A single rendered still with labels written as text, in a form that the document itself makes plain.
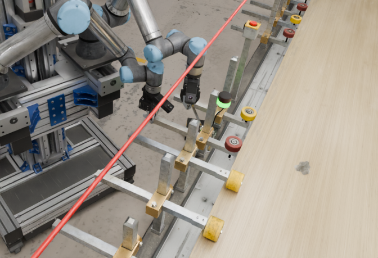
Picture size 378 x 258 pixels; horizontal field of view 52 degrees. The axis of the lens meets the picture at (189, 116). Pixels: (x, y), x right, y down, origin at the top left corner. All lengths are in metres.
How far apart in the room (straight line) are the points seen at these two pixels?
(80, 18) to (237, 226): 0.97
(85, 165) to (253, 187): 1.25
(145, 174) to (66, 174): 0.57
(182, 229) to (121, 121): 1.53
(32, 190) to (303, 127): 1.58
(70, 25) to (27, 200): 1.26
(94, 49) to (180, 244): 1.01
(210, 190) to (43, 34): 1.06
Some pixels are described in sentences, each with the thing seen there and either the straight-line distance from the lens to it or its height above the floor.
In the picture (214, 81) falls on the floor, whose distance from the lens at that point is 3.70.
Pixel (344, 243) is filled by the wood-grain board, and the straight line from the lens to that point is 1.65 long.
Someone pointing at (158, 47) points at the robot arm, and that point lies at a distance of 1.56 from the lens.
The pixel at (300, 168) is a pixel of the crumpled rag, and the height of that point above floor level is 0.91.
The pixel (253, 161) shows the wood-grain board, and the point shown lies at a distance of 1.75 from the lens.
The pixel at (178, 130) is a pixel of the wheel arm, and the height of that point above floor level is 0.85.
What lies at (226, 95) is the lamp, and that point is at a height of 1.11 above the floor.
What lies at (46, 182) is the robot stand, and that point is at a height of 0.21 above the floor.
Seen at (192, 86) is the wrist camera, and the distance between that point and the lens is 1.67.
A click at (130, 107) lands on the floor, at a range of 3.27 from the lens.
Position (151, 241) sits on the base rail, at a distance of 1.67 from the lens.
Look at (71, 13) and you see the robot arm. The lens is 1.47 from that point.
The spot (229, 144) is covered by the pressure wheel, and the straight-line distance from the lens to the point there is 1.78.
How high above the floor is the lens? 2.15
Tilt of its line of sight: 41 degrees down
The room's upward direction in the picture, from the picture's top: 10 degrees clockwise
